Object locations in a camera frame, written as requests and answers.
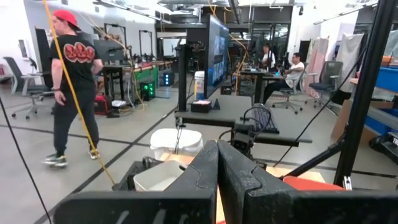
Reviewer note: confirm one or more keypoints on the black office desk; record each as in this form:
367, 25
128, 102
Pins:
258, 74

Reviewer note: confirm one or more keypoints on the red tool case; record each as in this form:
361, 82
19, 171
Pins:
102, 105

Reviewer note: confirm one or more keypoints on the white trash bin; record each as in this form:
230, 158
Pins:
168, 140

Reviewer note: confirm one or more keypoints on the green skirted table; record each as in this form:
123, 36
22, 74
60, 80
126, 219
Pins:
146, 74

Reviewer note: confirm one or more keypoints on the grey office chair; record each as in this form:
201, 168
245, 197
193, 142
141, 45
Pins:
18, 81
326, 81
289, 99

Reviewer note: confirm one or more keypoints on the dark grey two-tier desk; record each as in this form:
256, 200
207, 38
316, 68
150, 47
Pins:
224, 112

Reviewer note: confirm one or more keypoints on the white hanging cloth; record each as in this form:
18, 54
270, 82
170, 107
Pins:
349, 59

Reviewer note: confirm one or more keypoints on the green-lit computer tower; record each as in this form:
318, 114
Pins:
147, 90

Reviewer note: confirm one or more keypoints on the black workbench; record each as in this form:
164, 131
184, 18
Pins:
113, 69

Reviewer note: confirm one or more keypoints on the blue storage bins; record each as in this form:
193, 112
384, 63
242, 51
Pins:
387, 79

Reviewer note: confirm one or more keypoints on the clear plastic jug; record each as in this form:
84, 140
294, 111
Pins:
199, 84

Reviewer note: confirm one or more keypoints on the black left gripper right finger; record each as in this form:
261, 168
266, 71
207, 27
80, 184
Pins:
280, 205

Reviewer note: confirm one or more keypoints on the black monitor stand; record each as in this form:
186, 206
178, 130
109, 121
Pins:
183, 77

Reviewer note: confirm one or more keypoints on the person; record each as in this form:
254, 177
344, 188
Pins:
293, 73
77, 81
268, 57

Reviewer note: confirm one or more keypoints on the brown cardboard box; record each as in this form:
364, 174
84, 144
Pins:
342, 121

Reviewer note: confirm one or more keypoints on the black box with pink top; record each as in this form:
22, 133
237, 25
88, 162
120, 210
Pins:
201, 106

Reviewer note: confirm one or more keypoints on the pink hanging cloth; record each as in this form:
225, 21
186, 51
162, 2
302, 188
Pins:
318, 59

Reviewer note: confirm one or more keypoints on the orange plastic tray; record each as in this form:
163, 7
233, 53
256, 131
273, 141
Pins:
308, 184

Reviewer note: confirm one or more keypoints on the large black monitor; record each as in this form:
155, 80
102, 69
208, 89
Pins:
217, 56

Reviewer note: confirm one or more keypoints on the black keyboard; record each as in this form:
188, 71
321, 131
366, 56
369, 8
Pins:
264, 123

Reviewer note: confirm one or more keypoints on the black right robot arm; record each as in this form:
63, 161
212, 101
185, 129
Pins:
244, 125

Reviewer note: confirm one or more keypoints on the blue-lit computer tower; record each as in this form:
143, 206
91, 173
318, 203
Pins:
168, 78

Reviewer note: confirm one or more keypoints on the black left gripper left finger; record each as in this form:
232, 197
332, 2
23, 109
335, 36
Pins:
140, 205

